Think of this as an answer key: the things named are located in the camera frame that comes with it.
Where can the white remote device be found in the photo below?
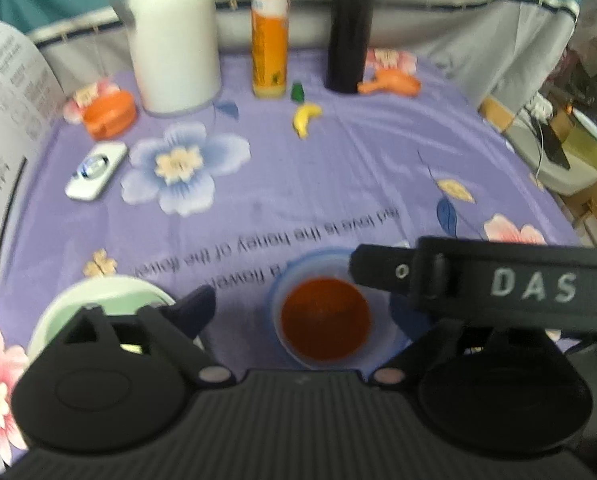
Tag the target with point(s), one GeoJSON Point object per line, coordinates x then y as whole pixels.
{"type": "Point", "coordinates": [96, 170]}

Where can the yellow orange bottle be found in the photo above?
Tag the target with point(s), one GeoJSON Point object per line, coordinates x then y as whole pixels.
{"type": "Point", "coordinates": [270, 40]}

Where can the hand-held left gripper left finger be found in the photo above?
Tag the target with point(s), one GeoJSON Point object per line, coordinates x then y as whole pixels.
{"type": "Point", "coordinates": [196, 307]}

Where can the white power strip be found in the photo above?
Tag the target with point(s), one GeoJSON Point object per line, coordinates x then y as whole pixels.
{"type": "Point", "coordinates": [541, 106]}

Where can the white rounded plastic furniture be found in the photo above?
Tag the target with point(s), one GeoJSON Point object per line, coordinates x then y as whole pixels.
{"type": "Point", "coordinates": [553, 170]}

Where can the white plastic jug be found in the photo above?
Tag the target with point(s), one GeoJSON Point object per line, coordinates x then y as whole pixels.
{"type": "Point", "coordinates": [173, 40]}

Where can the pale yellow scalloped plate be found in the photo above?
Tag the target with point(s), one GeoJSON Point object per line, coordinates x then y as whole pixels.
{"type": "Point", "coordinates": [131, 348]}

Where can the orange toy pot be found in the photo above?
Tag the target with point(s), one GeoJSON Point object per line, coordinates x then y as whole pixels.
{"type": "Point", "coordinates": [109, 116]}

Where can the light green bowl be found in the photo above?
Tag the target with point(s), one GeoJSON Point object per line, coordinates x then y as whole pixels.
{"type": "Point", "coordinates": [41, 320]}

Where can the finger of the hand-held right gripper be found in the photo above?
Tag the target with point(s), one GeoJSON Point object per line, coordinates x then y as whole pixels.
{"type": "Point", "coordinates": [383, 270]}

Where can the white instruction sheet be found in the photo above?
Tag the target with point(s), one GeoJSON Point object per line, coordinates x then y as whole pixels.
{"type": "Point", "coordinates": [8, 125]}

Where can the purple floral blanket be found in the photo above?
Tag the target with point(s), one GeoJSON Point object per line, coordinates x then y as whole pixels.
{"type": "Point", "coordinates": [328, 185]}

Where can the green toy pepper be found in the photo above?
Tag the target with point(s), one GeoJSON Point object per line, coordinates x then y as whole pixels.
{"type": "Point", "coordinates": [297, 92]}

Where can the orange bowl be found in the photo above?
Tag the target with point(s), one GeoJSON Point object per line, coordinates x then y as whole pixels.
{"type": "Point", "coordinates": [326, 317]}

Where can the blue translucent bowl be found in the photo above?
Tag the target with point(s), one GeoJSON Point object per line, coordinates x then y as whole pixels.
{"type": "Point", "coordinates": [278, 272]}

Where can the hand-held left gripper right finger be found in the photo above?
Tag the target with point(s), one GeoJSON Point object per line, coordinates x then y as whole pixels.
{"type": "Point", "coordinates": [408, 317]}

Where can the black flask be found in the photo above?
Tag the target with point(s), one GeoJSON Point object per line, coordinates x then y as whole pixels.
{"type": "Point", "coordinates": [349, 35]}

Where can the yellow toy banana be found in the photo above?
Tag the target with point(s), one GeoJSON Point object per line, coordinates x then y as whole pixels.
{"type": "Point", "coordinates": [306, 117]}

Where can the white cloth with navy trim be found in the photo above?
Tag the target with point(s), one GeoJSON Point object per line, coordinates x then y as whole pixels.
{"type": "Point", "coordinates": [453, 40]}

